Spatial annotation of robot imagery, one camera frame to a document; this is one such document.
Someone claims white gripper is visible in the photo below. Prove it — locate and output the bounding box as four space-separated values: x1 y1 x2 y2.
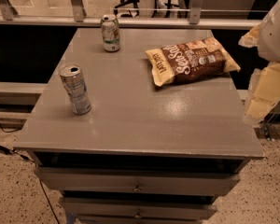
238 0 280 125

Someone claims silver redbull can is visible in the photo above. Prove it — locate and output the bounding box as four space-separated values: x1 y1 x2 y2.
58 63 91 115

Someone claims white green 7up can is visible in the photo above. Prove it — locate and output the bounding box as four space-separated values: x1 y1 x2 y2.
101 15 120 52

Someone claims brown yellow chip bag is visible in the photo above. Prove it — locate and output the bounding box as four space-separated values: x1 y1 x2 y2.
146 37 241 87

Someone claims grey drawer cabinet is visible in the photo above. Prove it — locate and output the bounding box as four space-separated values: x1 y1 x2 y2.
15 28 263 224

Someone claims black office chair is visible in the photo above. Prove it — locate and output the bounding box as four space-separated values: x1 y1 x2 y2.
113 0 141 17

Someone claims metal window railing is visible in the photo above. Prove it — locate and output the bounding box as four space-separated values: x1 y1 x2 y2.
0 0 259 30

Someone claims top grey drawer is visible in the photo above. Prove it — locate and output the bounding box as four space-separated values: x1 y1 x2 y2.
35 167 240 196

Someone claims grey drawer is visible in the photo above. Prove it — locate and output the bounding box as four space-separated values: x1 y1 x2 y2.
60 198 217 220
35 167 240 196

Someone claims black floor cable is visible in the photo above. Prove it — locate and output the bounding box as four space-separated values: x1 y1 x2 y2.
0 115 62 224

